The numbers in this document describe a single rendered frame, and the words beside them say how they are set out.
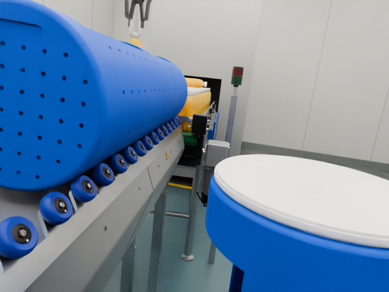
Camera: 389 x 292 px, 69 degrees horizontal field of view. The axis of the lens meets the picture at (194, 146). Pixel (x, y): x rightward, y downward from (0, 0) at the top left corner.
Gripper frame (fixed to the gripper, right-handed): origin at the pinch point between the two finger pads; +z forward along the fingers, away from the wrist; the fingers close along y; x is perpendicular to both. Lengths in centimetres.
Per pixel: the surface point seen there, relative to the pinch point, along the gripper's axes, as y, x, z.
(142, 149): 28, -72, 41
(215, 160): 47, -4, 59
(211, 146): 44, -4, 52
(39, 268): 29, -115, 46
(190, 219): 36, 25, 107
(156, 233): 24, -21, 95
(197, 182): 38, 24, 82
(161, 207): 25, -21, 81
